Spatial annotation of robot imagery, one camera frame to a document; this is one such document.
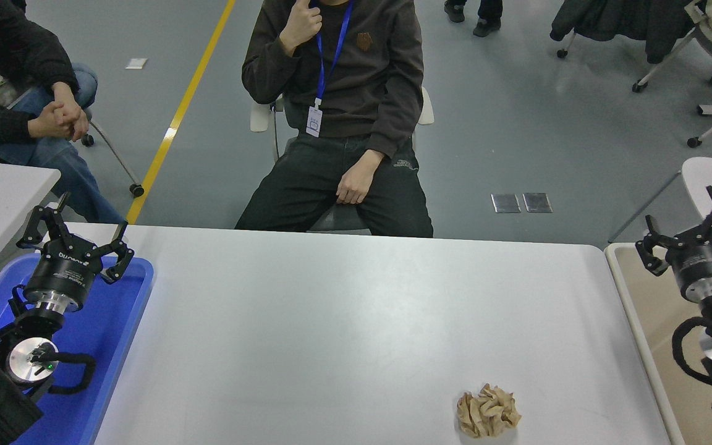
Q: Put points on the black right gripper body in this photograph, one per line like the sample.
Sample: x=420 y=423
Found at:
x=705 y=266

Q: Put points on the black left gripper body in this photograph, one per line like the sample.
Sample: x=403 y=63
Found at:
x=62 y=269

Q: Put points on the tan paper ball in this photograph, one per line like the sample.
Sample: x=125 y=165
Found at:
x=489 y=411

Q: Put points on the person's right hand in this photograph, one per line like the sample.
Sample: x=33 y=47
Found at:
x=51 y=123
x=301 y=28

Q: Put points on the person's left hand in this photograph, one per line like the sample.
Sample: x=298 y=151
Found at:
x=359 y=179
x=73 y=111

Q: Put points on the white shell chair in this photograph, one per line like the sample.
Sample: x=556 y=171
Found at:
x=711 y=179

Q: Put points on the large pale bin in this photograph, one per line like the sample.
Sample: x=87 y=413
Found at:
x=652 y=321

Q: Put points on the blue plastic tray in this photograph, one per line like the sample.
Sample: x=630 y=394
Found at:
x=115 y=334

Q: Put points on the metal floor socket plate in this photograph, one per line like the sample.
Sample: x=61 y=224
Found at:
x=506 y=203
x=538 y=203

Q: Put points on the white wheeled chair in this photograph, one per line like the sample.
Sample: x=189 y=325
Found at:
x=561 y=53

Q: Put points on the dark jacket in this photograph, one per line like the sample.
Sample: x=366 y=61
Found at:
x=628 y=18

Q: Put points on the white name badge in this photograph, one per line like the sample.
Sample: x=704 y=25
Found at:
x=314 y=122

